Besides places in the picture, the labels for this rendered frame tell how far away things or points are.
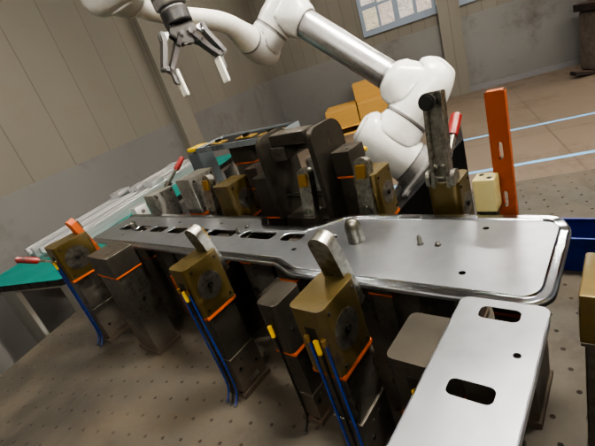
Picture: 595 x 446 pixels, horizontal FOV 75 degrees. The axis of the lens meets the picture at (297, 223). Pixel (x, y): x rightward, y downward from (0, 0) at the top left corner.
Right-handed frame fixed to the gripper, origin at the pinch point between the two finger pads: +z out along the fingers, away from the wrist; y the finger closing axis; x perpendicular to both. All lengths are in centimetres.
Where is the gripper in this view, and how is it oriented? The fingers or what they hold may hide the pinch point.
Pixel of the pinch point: (205, 84)
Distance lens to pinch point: 118.4
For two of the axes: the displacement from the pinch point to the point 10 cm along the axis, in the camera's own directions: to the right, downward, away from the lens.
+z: 3.7, 8.8, 3.0
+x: 6.0, 0.2, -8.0
